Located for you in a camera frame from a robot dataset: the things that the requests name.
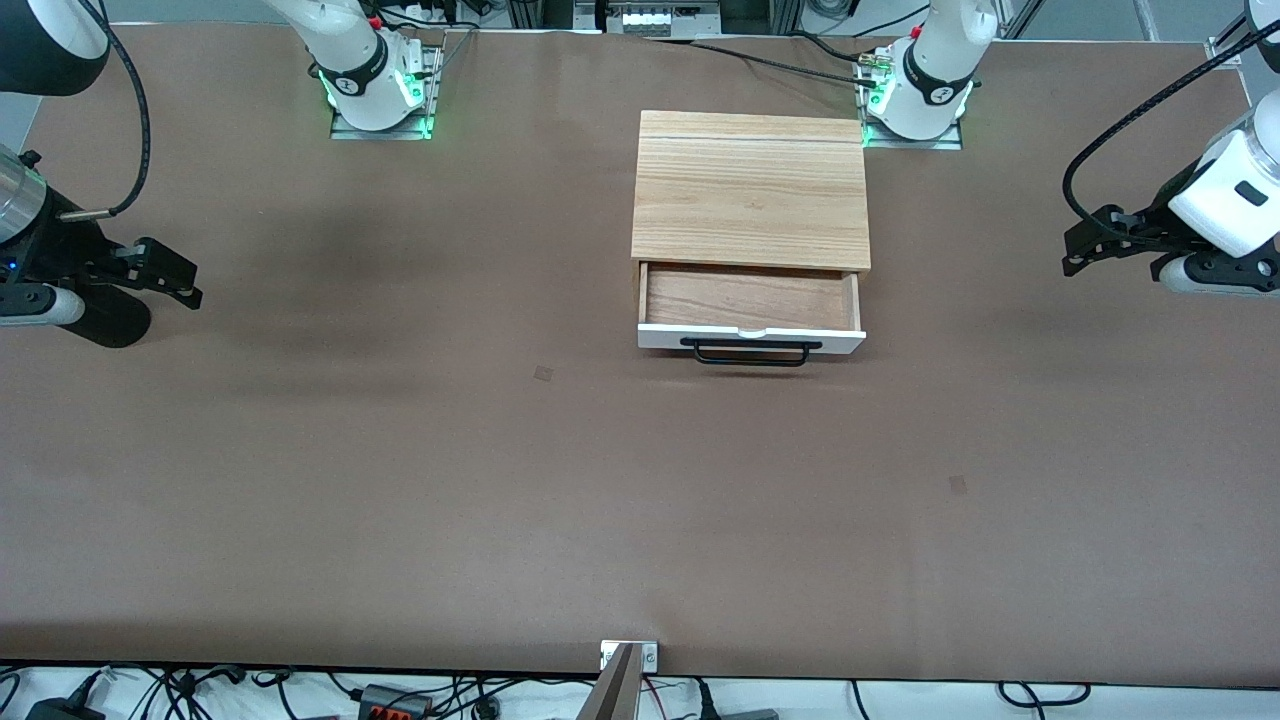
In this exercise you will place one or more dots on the black box orange connectors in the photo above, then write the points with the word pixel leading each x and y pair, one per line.
pixel 395 702

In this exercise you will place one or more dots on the silver camera mount bracket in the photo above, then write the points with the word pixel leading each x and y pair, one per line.
pixel 650 657

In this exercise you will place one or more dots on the light wooden cabinet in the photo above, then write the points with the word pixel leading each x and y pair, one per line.
pixel 750 185

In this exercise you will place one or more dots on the white-fronted wooden drawer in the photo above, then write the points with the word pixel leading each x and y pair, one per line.
pixel 750 300

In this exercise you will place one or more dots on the white power strip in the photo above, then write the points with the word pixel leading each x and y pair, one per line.
pixel 650 18

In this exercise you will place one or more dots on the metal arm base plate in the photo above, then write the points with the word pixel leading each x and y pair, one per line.
pixel 950 143
pixel 385 128

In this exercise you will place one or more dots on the aluminium frame profile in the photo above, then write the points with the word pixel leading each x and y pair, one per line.
pixel 530 12

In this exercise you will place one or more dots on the silver table corner clamp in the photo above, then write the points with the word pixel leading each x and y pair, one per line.
pixel 1222 50

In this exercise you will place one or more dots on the brown paper table cover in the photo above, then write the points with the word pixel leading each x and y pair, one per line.
pixel 400 480

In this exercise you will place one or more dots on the grey flat box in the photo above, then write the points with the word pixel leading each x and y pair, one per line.
pixel 750 715

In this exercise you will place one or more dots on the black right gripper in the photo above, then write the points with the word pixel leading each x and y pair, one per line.
pixel 52 252

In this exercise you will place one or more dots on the black power adapter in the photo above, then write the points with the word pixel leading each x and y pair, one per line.
pixel 65 711

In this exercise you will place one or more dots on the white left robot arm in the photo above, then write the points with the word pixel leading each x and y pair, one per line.
pixel 930 85

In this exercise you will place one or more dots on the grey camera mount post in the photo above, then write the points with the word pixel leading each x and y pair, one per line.
pixel 612 690

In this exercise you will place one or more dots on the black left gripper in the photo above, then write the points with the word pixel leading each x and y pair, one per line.
pixel 1157 222

